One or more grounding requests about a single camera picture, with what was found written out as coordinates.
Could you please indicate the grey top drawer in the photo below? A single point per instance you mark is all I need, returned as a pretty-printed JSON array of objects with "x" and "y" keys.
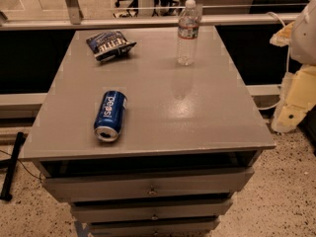
[{"x": 149, "y": 185}]

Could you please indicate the grey metal railing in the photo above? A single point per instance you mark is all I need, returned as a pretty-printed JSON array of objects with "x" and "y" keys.
[{"x": 19, "y": 15}]

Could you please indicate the grey drawer cabinet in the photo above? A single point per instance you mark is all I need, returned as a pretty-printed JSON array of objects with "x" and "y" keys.
[{"x": 176, "y": 119}]

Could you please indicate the blue Pepsi can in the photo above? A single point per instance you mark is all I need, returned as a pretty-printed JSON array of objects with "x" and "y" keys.
[{"x": 109, "y": 119}]

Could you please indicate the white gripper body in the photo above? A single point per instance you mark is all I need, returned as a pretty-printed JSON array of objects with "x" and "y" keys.
[{"x": 304, "y": 37}]

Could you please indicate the blue Kettle chips bag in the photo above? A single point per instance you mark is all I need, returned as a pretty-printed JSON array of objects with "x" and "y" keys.
[{"x": 109, "y": 44}]

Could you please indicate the grey bottom drawer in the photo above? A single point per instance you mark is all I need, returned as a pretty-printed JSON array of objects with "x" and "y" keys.
[{"x": 153, "y": 228}]

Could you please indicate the black metal stand leg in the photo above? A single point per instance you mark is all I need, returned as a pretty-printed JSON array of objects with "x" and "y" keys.
[{"x": 10, "y": 165}]

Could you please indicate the grey drawer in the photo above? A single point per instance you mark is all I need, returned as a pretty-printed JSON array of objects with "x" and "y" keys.
[
  {"x": 149, "y": 185},
  {"x": 152, "y": 211},
  {"x": 153, "y": 228}
]

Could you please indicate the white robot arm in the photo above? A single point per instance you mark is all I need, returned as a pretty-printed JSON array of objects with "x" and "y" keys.
[{"x": 302, "y": 47}]

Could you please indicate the grey middle drawer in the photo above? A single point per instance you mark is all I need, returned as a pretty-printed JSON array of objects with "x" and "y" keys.
[{"x": 152, "y": 211}]

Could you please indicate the clear plastic water bottle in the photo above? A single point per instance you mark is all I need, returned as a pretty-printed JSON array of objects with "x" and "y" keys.
[{"x": 188, "y": 26}]

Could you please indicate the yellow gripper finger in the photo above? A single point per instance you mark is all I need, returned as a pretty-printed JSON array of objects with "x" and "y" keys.
[
  {"x": 283, "y": 36},
  {"x": 287, "y": 118}
]

